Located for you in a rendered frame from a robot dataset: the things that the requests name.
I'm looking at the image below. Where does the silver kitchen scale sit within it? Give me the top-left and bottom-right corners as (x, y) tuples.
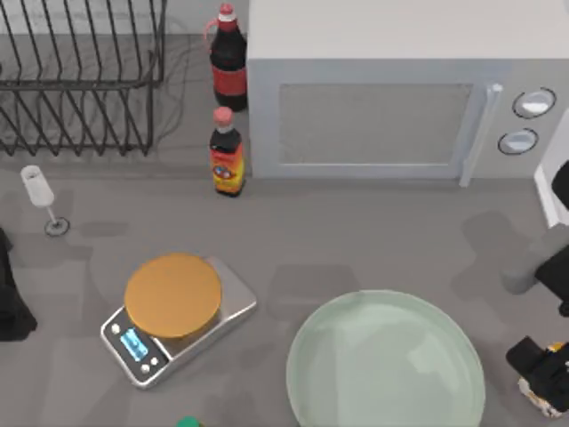
(100, 254), (259, 391)

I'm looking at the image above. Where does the pale green round plate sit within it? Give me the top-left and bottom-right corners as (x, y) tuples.
(285, 289), (487, 427)

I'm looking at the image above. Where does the pale microwave door handle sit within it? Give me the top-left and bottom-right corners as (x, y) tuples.
(457, 82), (504, 189)

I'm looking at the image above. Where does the pale microwave oven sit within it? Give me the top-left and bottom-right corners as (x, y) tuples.
(245, 0), (569, 189)

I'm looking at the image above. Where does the grey microwave knob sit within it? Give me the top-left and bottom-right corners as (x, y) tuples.
(497, 127), (541, 157)
(511, 87), (558, 119)

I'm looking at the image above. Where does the black wire dish rack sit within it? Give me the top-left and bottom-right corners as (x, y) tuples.
(0, 0), (168, 157)

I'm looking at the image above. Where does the small dark orange-label bottle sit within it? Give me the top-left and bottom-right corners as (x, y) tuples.
(208, 107), (247, 200)

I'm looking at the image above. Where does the clear stemmed glass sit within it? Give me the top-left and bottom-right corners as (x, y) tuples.
(20, 165), (71, 238)

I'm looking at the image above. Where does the microwave oven door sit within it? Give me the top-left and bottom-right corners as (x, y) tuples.
(247, 59), (513, 181)

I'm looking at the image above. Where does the orange round scale platform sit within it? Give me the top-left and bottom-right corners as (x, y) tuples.
(124, 253), (223, 341)

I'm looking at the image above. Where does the beige and yellow container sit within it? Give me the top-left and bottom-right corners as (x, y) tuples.
(517, 341), (569, 420)

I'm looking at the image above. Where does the large dark red-label bottle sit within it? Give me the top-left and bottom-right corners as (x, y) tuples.
(203, 3), (249, 113)

